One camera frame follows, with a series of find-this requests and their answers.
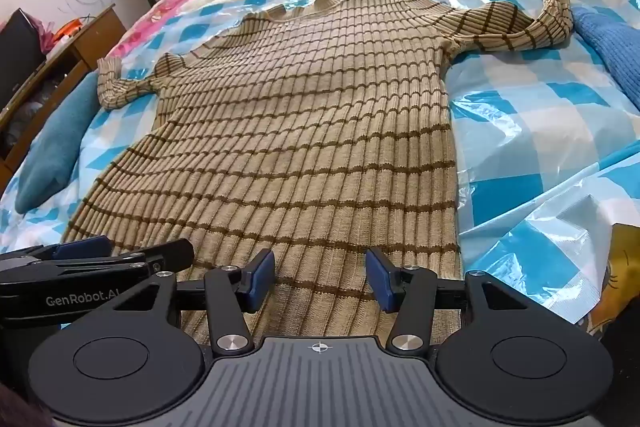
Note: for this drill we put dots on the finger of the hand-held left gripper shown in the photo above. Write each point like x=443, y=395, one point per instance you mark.
x=80, y=248
x=165, y=256

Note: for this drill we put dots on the wooden cabinet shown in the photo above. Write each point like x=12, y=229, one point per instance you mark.
x=85, y=38

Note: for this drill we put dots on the black box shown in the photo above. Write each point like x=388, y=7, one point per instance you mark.
x=20, y=52

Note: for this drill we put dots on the beige striped knit sweater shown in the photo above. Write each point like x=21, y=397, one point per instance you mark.
x=300, y=132

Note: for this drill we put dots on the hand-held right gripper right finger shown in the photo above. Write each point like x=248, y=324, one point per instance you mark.
x=380, y=281

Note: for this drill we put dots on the blue knitted sweater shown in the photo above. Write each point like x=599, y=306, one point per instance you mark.
x=615, y=52

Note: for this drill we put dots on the orange packet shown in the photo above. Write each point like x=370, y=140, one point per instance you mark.
x=69, y=29

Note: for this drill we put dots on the pink plastic bag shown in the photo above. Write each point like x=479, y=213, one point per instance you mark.
x=47, y=38

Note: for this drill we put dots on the yellow cartoon printed fabric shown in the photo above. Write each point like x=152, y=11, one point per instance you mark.
x=620, y=277

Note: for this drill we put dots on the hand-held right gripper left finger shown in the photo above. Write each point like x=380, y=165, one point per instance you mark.
x=260, y=281

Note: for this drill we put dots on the blue checked plastic sheet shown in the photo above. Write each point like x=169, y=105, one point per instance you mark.
x=525, y=132

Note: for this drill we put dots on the teal cloth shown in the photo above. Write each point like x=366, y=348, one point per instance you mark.
x=50, y=157

